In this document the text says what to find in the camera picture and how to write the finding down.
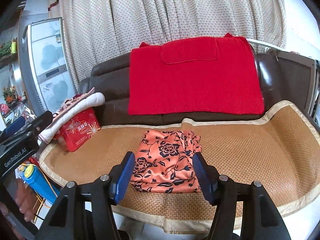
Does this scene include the orange floral garment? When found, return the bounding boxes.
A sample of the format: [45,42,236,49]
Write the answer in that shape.
[130,130,202,193]

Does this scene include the beige dotted curtain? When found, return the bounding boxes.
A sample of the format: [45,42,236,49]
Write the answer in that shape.
[48,0,286,85]

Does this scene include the blue plastic bottle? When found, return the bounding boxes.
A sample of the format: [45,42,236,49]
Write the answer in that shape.
[22,164,60,204]

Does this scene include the woven rattan seat mat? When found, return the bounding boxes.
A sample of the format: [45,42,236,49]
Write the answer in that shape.
[39,100,319,234]

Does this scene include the red knitted blanket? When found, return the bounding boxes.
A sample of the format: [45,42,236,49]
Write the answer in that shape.
[128,34,265,115]

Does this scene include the white padded cushion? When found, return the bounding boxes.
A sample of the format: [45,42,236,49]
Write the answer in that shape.
[38,88,105,145]

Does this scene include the person's left hand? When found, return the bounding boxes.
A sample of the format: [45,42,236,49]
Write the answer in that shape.
[15,179,35,222]

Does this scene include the silver refrigerator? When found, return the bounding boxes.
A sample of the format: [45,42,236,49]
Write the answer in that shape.
[20,17,76,116]

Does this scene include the red gift box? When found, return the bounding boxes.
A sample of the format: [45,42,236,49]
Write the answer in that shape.
[54,108,101,152]

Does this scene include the dark brown leather sofa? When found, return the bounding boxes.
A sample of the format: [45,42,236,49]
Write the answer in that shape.
[77,43,320,133]

